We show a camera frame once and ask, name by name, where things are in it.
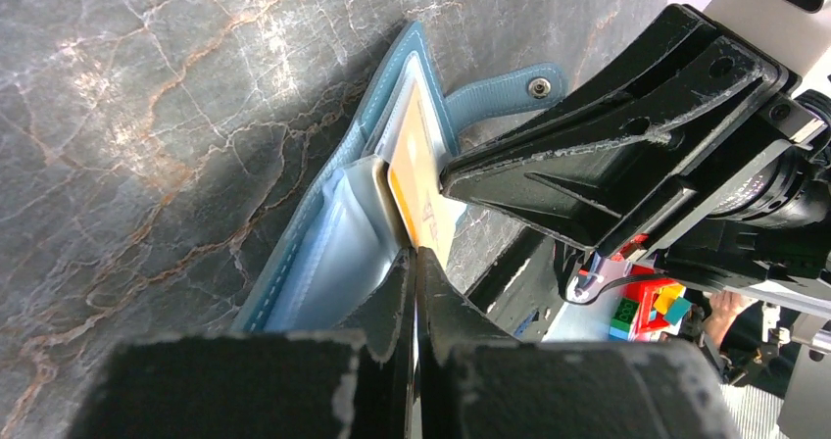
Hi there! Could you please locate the blue card holder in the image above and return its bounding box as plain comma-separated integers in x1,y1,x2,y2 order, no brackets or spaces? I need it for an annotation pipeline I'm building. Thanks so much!
231,22,568,332

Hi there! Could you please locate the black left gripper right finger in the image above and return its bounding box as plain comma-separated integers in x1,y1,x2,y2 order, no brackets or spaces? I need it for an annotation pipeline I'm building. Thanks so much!
415,248,739,438

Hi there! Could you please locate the colourful toy blocks pile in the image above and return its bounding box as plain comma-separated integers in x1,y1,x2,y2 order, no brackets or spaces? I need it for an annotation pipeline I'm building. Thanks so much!
608,279,693,341

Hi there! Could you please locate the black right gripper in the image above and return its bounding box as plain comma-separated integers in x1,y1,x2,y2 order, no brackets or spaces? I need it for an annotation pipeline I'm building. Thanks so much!
441,4,830,294

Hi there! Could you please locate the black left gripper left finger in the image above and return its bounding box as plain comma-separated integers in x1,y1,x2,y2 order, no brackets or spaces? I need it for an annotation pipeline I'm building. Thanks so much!
69,249,416,438

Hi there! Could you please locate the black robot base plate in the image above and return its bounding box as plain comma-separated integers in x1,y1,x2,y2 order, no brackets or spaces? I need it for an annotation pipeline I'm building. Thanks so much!
466,228,563,342

